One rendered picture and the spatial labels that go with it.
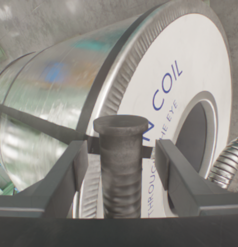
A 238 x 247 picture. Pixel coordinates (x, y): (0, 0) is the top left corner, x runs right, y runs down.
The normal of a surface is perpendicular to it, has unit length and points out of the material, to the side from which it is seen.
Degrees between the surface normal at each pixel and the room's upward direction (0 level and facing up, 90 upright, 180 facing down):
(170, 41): 90
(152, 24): 90
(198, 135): 20
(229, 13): 0
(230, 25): 0
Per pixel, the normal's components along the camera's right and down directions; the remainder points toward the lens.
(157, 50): 0.71, 0.16
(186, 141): -0.70, 0.06
